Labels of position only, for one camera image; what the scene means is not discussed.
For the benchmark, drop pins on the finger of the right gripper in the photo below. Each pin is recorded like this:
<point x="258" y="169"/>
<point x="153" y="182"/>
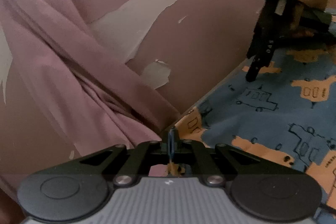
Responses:
<point x="255" y="67"/>

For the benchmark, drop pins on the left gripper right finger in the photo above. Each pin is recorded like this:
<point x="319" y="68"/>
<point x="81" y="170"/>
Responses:
<point x="213" y="166"/>

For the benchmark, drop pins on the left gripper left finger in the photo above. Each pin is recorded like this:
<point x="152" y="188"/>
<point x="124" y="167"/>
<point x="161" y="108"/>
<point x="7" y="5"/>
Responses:
<point x="122" y="166"/>

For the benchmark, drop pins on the blue orange patterned pants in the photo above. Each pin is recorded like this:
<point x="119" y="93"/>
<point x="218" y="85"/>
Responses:
<point x="287" y="115"/>

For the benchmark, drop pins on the pink curtain left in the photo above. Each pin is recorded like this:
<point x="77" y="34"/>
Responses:
<point x="90" y="98"/>

